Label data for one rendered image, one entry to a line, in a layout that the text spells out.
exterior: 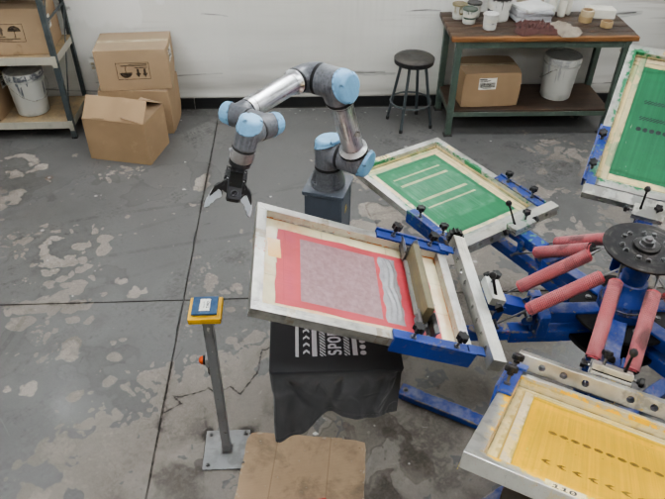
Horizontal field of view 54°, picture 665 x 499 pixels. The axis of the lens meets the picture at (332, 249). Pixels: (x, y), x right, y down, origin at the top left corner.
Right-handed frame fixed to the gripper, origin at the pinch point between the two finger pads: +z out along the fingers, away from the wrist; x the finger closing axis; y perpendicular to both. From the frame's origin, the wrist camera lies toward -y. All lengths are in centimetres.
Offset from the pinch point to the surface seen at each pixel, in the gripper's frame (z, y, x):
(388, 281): 17, 3, -64
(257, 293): 12.2, -22.0, -14.3
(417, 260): 7, 7, -72
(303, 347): 45, -10, -39
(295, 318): 12.9, -29.3, -26.9
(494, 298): 7, -6, -100
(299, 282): 16.2, -7.9, -29.3
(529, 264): 18, 37, -135
